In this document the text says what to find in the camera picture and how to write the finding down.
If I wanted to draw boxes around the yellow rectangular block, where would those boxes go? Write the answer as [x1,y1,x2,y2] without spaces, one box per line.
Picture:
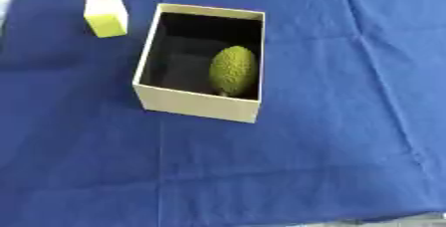
[82,0,131,39]

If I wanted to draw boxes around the tan cardboard box black inside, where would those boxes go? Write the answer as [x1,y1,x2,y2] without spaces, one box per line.
[130,2,267,124]

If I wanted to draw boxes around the green bumpy toy fruit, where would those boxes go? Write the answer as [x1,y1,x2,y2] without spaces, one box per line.
[207,45,260,98]

